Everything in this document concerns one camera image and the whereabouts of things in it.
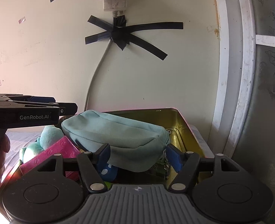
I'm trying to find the pink wallet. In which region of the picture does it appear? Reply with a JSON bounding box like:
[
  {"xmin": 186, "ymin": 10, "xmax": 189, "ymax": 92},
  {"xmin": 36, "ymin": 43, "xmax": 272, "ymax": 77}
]
[{"xmin": 20, "ymin": 136, "xmax": 80, "ymax": 175}]

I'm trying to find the teal zip pouch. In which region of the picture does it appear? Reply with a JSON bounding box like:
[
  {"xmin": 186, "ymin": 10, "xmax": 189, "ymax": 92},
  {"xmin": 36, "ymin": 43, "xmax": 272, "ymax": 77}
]
[{"xmin": 61, "ymin": 110, "xmax": 170, "ymax": 172}]

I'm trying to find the teal plush elephant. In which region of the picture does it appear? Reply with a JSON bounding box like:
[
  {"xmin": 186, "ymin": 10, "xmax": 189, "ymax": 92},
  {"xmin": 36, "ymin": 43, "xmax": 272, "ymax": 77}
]
[{"xmin": 19, "ymin": 125, "xmax": 64, "ymax": 163}]

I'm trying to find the pink gold tin box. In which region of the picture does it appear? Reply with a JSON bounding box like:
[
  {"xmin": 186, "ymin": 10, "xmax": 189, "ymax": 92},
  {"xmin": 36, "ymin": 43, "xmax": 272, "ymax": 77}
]
[{"xmin": 0, "ymin": 108, "xmax": 213, "ymax": 216}]

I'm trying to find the striped bed sheet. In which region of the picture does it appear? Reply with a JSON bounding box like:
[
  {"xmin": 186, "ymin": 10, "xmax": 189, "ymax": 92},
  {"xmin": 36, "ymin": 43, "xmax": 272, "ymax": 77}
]
[{"xmin": 5, "ymin": 131, "xmax": 44, "ymax": 170}]

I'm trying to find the white window frame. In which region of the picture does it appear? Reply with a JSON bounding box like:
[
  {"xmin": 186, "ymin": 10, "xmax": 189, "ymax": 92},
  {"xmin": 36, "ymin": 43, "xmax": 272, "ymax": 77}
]
[{"xmin": 207, "ymin": 0, "xmax": 275, "ymax": 159}]

